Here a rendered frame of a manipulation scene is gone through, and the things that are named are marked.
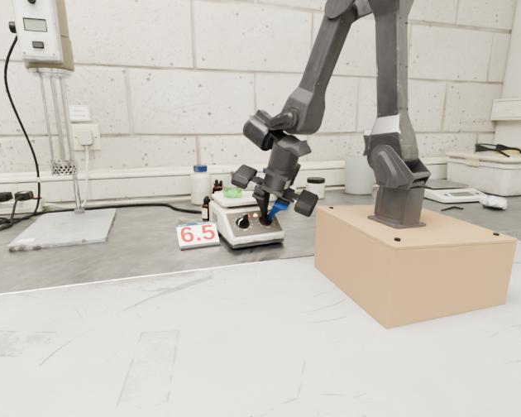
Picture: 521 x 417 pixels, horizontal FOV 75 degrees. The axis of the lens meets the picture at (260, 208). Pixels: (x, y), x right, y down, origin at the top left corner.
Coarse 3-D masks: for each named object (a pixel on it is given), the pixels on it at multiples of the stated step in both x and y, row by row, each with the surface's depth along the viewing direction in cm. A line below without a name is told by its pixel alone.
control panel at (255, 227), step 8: (232, 216) 78; (240, 216) 79; (256, 216) 80; (232, 224) 76; (256, 224) 78; (272, 224) 79; (232, 232) 74; (240, 232) 75; (248, 232) 75; (256, 232) 76; (264, 232) 76
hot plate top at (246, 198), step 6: (246, 192) 91; (252, 192) 91; (216, 198) 85; (222, 198) 84; (240, 198) 84; (246, 198) 84; (252, 198) 84; (222, 204) 80; (228, 204) 79; (234, 204) 80; (240, 204) 80; (246, 204) 81
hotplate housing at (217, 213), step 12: (216, 204) 85; (252, 204) 84; (216, 216) 84; (276, 216) 82; (228, 228) 76; (228, 240) 76; (240, 240) 74; (252, 240) 75; (264, 240) 76; (276, 240) 78
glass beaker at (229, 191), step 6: (228, 168) 86; (234, 168) 86; (222, 174) 83; (228, 174) 82; (222, 180) 84; (228, 180) 82; (222, 186) 84; (228, 186) 83; (234, 186) 82; (222, 192) 84; (228, 192) 83; (234, 192) 83; (240, 192) 84; (228, 198) 83; (234, 198) 83
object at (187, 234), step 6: (180, 228) 78; (186, 228) 79; (192, 228) 79; (198, 228) 79; (204, 228) 80; (210, 228) 80; (180, 234) 77; (186, 234) 78; (192, 234) 78; (198, 234) 78; (204, 234) 79; (210, 234) 79; (216, 234) 79; (180, 240) 76; (186, 240) 77; (192, 240) 77; (198, 240) 77; (204, 240) 78
